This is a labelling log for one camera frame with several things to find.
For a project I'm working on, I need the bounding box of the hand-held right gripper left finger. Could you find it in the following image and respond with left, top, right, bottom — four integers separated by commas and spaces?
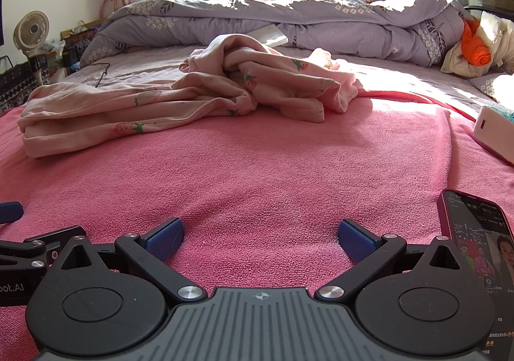
48, 217, 208, 301

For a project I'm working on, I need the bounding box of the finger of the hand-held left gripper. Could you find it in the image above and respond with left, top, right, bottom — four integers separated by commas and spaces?
0, 202, 87, 270

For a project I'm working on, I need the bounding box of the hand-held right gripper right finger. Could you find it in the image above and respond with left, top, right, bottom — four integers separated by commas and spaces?
314, 218, 472, 301

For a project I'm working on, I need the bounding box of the pink strawberry print garment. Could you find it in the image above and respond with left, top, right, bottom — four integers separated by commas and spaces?
179, 34, 362, 123
18, 80, 258, 159

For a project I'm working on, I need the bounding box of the pink towel blanket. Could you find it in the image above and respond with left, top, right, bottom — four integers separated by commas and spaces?
0, 94, 514, 357

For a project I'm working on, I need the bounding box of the smartphone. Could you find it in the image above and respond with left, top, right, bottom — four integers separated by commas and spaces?
438, 189, 514, 361

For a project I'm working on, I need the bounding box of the patterned cloth covered cabinet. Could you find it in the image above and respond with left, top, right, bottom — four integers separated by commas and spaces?
0, 60, 51, 113

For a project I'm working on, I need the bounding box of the pink rectangular case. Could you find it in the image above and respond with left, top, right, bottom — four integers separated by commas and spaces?
473, 105, 514, 166

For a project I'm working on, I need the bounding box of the purple leaf print pillow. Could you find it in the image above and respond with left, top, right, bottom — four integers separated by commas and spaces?
469, 72, 514, 110

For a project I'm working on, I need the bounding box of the purple floral quilt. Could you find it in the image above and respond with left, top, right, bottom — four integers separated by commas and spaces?
79, 0, 480, 66

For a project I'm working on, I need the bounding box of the white book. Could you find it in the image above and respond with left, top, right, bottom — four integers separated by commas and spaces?
251, 24, 289, 48

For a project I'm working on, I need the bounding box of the orange cloth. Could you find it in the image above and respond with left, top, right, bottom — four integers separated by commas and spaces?
461, 19, 492, 66

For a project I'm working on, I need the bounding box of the cream pillow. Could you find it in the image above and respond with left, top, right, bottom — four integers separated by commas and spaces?
439, 10, 514, 77

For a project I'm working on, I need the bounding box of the thin black cable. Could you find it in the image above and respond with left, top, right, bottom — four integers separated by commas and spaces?
86, 62, 112, 88

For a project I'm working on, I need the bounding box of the beige pedestal fan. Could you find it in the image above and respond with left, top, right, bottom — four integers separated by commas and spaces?
13, 11, 51, 84

